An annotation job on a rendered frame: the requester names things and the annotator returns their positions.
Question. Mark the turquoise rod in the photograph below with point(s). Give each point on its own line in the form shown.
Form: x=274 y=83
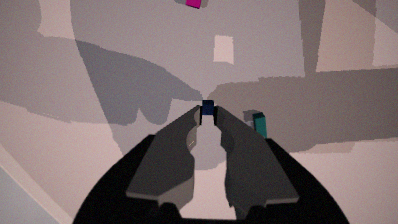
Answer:
x=260 y=123

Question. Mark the magenta rectangular block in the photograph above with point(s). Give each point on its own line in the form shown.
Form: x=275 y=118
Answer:
x=193 y=3

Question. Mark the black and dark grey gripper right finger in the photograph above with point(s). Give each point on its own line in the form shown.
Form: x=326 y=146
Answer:
x=260 y=172

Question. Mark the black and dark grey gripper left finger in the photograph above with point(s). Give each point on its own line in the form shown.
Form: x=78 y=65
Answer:
x=158 y=169

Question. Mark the small blue block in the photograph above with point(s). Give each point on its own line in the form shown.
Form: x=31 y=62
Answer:
x=207 y=107

